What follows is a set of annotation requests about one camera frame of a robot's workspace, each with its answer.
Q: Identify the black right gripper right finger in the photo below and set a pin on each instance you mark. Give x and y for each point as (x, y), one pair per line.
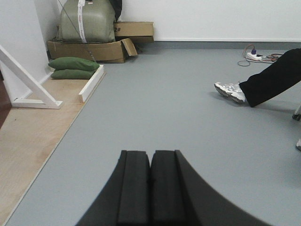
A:
(181, 197)

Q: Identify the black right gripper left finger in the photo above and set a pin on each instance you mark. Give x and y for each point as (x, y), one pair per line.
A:
(124, 200)

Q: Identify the plywood platform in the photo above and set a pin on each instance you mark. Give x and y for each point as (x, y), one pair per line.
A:
(27, 139)

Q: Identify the white gray sneaker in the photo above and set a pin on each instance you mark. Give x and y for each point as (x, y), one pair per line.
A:
(231, 90)

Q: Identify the white diagonal brace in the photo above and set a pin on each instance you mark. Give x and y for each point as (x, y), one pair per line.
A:
(46, 100)

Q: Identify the lower green sandbag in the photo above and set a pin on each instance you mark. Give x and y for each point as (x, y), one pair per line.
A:
(71, 74)

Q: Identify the green sandbag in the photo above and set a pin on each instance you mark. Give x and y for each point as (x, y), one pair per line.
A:
(74, 63)
(71, 74)

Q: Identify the chair leg with caster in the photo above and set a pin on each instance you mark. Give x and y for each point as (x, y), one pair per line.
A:
(297, 114)

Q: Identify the large open cardboard box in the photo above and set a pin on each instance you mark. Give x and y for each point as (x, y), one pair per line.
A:
(114, 52)

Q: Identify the upper green sandbag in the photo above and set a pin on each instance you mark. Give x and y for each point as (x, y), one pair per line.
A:
(74, 63)

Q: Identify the white power strip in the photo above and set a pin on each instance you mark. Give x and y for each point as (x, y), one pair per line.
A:
(253, 57)

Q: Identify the purple plug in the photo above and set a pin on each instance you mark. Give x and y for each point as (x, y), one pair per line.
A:
(253, 51)

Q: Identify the closed cardboard box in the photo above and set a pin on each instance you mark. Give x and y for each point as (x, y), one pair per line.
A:
(137, 32)

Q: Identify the olive woven sack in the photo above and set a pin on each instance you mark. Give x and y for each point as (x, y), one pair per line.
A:
(87, 21)

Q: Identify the white wooden base frame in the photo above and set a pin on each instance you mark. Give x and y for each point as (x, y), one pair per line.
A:
(92, 84)

